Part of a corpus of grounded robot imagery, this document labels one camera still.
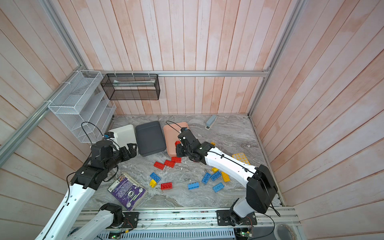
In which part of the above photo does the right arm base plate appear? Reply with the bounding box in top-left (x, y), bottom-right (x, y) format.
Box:
top-left (216, 210), bottom-right (258, 227)

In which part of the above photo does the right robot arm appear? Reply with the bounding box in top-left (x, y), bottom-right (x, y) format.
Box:
top-left (176, 128), bottom-right (278, 226)

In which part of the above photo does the white plastic tray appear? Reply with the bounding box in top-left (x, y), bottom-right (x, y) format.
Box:
top-left (106, 125), bottom-right (137, 149)

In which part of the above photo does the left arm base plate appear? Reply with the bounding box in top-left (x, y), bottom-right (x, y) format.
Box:
top-left (110, 212), bottom-right (140, 229)

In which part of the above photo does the blue lego brick left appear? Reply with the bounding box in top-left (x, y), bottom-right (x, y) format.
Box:
top-left (150, 173), bottom-right (161, 183)

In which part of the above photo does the dark grey plastic tray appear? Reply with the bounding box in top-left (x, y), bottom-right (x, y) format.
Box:
top-left (135, 121), bottom-right (167, 157)

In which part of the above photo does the yellow calculator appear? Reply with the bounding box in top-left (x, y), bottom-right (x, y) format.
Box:
top-left (232, 153), bottom-right (251, 165)

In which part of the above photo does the black mesh wall basket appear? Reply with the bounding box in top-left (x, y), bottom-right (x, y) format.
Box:
top-left (101, 73), bottom-right (161, 101)

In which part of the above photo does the aluminium rail frame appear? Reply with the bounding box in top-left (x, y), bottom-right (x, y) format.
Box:
top-left (52, 207), bottom-right (301, 233)

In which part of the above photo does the pink plastic tray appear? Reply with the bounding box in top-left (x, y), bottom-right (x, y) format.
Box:
top-left (163, 122), bottom-right (189, 157)

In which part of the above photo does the purple book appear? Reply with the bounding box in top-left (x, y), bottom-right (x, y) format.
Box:
top-left (108, 173), bottom-right (148, 212)

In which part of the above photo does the yellow long lego brick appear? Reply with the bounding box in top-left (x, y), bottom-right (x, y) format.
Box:
top-left (221, 172), bottom-right (231, 183)

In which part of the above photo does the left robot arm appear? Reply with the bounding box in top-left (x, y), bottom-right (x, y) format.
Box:
top-left (36, 140), bottom-right (137, 240)

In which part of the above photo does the white wire mesh shelf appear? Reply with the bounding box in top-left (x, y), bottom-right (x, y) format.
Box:
top-left (49, 71), bottom-right (116, 144)

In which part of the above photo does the light blue lego brick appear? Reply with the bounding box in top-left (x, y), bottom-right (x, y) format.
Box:
top-left (188, 183), bottom-right (200, 190)
top-left (213, 183), bottom-right (225, 193)

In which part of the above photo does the red lego brick front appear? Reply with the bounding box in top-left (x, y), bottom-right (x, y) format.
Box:
top-left (161, 182), bottom-right (173, 191)

